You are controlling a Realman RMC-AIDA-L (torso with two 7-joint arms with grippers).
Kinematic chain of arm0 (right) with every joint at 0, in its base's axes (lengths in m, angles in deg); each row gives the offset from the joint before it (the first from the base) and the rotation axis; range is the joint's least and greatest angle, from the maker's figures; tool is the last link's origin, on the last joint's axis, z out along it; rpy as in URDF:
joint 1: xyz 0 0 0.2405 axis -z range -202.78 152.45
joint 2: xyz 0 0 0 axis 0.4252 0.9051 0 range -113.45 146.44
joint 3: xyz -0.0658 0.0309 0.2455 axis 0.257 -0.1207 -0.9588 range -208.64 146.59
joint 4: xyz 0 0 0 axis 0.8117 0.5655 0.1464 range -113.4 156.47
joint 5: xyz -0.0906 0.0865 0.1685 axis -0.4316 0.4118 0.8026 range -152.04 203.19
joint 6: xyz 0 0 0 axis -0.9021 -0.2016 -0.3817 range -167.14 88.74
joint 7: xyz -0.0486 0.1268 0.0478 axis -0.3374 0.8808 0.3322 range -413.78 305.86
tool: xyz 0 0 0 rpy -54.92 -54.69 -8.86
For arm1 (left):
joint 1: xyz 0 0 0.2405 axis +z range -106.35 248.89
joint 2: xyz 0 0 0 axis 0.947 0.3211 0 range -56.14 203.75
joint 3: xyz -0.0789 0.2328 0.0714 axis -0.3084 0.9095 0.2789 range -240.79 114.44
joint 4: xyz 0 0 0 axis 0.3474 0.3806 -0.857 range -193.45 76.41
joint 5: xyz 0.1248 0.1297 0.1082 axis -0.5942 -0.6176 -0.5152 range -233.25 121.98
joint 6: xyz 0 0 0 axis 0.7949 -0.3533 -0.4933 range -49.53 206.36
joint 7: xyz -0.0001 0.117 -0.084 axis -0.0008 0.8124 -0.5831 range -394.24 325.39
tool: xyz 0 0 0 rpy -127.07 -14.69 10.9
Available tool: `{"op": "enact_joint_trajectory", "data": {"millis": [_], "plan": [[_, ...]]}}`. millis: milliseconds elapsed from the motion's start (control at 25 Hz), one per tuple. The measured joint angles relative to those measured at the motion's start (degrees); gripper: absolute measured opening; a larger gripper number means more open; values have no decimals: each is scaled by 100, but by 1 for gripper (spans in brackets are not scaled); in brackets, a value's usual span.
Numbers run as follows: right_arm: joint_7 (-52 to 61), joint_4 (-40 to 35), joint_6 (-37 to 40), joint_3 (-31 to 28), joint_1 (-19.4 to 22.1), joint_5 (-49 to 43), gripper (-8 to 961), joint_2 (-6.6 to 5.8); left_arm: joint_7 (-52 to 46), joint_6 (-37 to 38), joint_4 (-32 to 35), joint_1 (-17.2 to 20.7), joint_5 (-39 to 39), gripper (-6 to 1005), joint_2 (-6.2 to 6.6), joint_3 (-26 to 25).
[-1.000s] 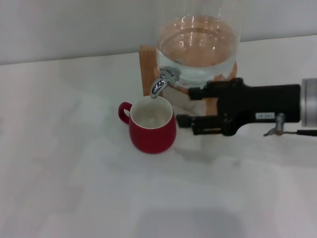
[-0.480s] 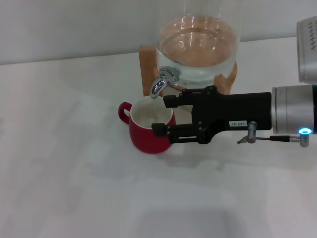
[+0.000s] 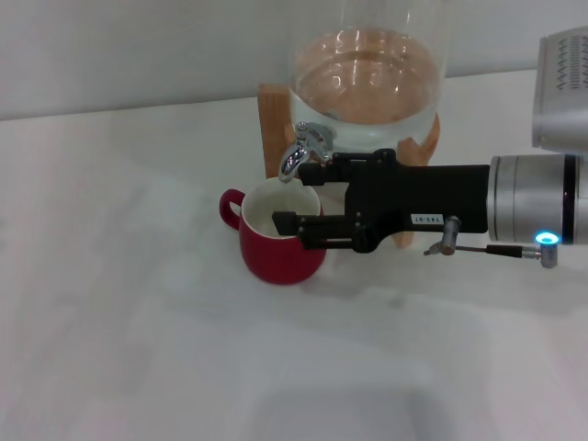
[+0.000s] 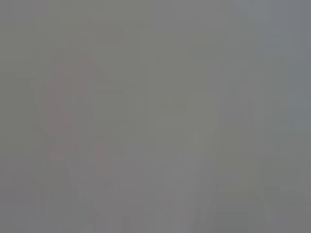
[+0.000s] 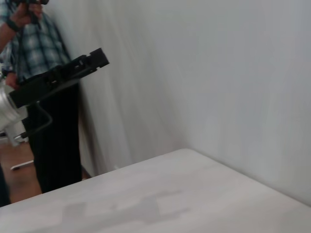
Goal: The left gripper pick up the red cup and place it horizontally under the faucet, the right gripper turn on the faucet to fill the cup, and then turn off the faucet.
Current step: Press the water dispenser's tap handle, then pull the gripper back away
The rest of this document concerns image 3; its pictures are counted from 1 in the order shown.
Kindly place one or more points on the red ceramic cup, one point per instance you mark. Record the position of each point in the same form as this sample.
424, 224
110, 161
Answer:
280, 262

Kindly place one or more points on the glass water dispenser jar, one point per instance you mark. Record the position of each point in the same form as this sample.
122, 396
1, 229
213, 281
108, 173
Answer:
367, 92

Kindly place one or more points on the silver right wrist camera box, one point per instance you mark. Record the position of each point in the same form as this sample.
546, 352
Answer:
560, 101

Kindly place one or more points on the chrome faucet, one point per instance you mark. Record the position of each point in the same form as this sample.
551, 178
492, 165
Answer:
296, 158

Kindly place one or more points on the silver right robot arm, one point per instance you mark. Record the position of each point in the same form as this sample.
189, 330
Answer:
528, 197

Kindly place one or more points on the wooden dispenser stand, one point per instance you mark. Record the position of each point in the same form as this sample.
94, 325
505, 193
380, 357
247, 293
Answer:
273, 119

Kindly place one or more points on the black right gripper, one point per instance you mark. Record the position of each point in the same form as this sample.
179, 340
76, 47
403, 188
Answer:
413, 193

